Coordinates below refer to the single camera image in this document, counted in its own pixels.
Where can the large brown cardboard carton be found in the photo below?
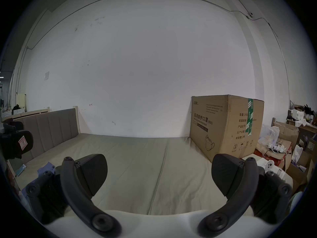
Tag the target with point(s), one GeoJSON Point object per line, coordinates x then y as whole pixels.
{"type": "Point", "coordinates": [218, 123]}

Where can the bed with beige sheet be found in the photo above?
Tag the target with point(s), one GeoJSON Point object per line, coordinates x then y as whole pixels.
{"type": "Point", "coordinates": [148, 162]}

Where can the beige cabinet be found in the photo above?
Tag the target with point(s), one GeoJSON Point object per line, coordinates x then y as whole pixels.
{"type": "Point", "coordinates": [21, 100]}

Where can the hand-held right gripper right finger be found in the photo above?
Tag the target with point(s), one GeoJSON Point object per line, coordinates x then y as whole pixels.
{"type": "Point", "coordinates": [245, 192]}

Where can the blue garment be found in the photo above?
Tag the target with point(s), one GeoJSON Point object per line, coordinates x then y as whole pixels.
{"type": "Point", "coordinates": [47, 168]}

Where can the grey padded headboard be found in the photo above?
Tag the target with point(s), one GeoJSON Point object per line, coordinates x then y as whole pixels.
{"type": "Point", "coordinates": [54, 128]}

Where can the small teal packet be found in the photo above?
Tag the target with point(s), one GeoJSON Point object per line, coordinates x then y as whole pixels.
{"type": "Point", "coordinates": [21, 170]}

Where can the pile of cartons and bags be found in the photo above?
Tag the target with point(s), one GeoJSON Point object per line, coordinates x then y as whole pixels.
{"type": "Point", "coordinates": [292, 142]}

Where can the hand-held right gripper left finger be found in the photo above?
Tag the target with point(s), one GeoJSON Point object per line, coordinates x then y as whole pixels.
{"type": "Point", "coordinates": [74, 192]}

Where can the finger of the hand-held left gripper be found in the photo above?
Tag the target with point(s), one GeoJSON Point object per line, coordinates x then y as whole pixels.
{"type": "Point", "coordinates": [13, 126]}
{"type": "Point", "coordinates": [12, 145]}

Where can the white box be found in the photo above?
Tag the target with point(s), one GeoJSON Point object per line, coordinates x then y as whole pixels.
{"type": "Point", "coordinates": [260, 161]}

